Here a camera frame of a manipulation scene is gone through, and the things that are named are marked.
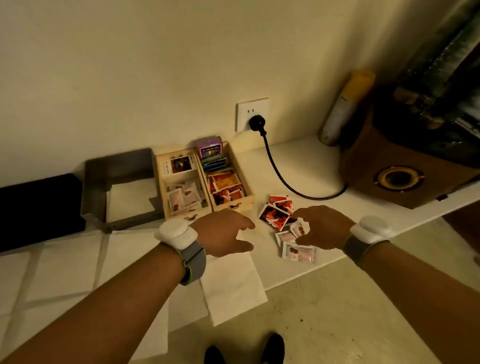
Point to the person's right hand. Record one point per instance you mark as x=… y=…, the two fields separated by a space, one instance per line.
x=326 y=228

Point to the dark glossy bundle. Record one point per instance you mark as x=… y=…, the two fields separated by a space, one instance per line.
x=442 y=112

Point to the small purple carton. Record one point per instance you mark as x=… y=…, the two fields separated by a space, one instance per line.
x=209 y=148

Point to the person's right black shoe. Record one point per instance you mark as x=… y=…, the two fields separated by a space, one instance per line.
x=273 y=348

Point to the person's left black shoe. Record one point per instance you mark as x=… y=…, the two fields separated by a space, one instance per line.
x=213 y=355

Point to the grey paper box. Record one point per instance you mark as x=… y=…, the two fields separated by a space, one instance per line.
x=97 y=176

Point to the spread of white napkins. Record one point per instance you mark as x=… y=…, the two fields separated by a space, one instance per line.
x=67 y=270

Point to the white wrist tracker grey band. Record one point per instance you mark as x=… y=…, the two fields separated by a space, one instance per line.
x=371 y=228
x=176 y=232

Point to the black paper box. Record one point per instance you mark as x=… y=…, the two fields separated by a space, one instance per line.
x=37 y=210

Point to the person's left forearm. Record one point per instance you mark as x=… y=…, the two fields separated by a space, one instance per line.
x=93 y=318

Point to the white bottle yellow cap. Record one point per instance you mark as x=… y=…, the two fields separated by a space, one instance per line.
x=343 y=112

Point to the person's black shoe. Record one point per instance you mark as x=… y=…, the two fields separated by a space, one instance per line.
x=273 y=348
x=213 y=355

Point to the person's right forearm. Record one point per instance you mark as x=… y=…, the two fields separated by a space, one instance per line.
x=431 y=300

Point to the person's left hand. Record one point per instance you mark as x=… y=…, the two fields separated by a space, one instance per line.
x=221 y=232

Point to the white wall socket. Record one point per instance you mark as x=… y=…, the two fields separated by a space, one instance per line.
x=245 y=108

